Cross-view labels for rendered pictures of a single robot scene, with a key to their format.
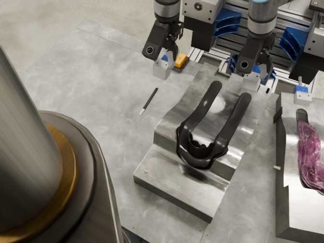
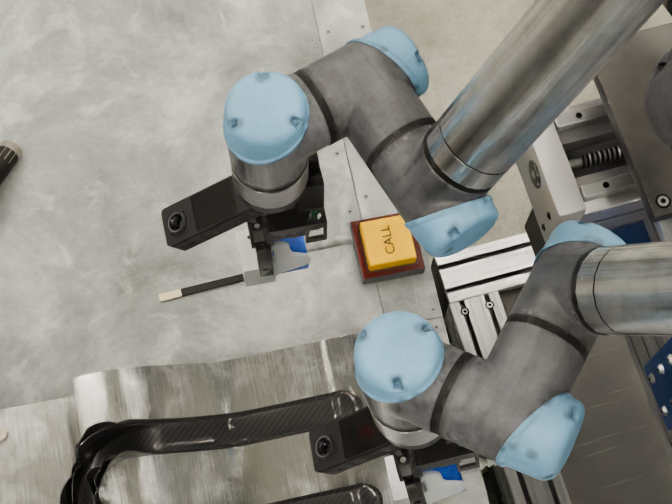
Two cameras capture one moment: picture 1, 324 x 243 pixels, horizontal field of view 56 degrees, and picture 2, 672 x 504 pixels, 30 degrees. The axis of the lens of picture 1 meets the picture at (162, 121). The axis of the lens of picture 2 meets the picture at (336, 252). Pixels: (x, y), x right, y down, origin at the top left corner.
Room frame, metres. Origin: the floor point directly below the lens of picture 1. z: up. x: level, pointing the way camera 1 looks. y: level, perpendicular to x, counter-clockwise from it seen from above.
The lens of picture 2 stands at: (0.46, -0.42, 2.29)
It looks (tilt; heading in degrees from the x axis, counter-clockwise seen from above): 70 degrees down; 48
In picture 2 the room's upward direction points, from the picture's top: 3 degrees clockwise
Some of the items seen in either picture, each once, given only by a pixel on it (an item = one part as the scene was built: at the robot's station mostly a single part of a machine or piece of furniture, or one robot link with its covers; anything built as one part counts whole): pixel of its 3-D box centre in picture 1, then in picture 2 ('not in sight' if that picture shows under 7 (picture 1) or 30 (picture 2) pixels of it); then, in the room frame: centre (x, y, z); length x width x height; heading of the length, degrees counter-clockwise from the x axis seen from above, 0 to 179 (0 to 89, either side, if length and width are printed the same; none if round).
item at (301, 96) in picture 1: (300, 90); not in sight; (0.72, -0.50, 0.86); 0.13 x 0.05 x 0.05; 169
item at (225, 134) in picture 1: (215, 118); (217, 479); (0.54, -0.17, 0.92); 0.35 x 0.16 x 0.09; 152
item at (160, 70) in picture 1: (168, 60); (296, 249); (0.77, -0.02, 0.93); 0.13 x 0.05 x 0.05; 152
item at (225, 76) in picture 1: (222, 77); not in sight; (0.75, -0.21, 0.87); 0.05 x 0.05 x 0.04; 62
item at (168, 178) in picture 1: (208, 129); (205, 480); (0.53, -0.15, 0.87); 0.50 x 0.26 x 0.14; 152
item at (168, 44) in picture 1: (167, 26); (279, 197); (0.76, -0.01, 1.09); 0.09 x 0.08 x 0.12; 152
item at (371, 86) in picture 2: not in sight; (370, 96); (0.85, -0.04, 1.25); 0.11 x 0.11 x 0.08; 81
